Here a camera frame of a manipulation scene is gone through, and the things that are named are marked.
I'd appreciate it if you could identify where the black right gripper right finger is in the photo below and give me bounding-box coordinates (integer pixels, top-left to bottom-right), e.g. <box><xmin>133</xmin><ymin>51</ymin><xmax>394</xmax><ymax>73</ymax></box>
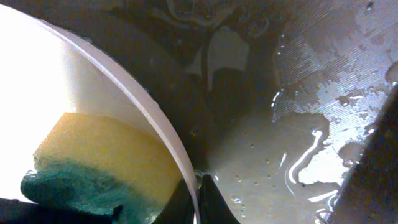
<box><xmin>327</xmin><ymin>85</ymin><xmax>397</xmax><ymax>224</ymax></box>

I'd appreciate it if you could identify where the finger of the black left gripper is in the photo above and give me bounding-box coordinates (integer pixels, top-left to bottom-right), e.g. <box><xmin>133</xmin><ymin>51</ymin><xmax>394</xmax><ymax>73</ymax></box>
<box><xmin>153</xmin><ymin>180</ymin><xmax>195</xmax><ymax>224</ymax></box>
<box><xmin>1</xmin><ymin>198</ymin><xmax>124</xmax><ymax>224</ymax></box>

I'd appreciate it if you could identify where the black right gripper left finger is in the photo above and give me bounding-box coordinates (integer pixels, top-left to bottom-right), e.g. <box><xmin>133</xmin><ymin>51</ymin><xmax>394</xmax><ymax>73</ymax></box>
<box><xmin>200</xmin><ymin>174</ymin><xmax>239</xmax><ymax>224</ymax></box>

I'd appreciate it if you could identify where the green yellow sponge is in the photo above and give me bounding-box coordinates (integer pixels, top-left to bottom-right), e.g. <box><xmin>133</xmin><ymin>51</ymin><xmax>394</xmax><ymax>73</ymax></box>
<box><xmin>21</xmin><ymin>113</ymin><xmax>184</xmax><ymax>223</ymax></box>

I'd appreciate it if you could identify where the pinkish white plate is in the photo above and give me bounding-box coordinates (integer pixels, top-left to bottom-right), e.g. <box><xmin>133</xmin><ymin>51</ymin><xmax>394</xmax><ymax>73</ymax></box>
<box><xmin>1</xmin><ymin>5</ymin><xmax>201</xmax><ymax>223</ymax></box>

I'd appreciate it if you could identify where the large dark serving tray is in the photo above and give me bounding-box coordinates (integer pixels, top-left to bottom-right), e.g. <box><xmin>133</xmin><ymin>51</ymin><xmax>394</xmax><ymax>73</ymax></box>
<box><xmin>1</xmin><ymin>0</ymin><xmax>397</xmax><ymax>223</ymax></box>

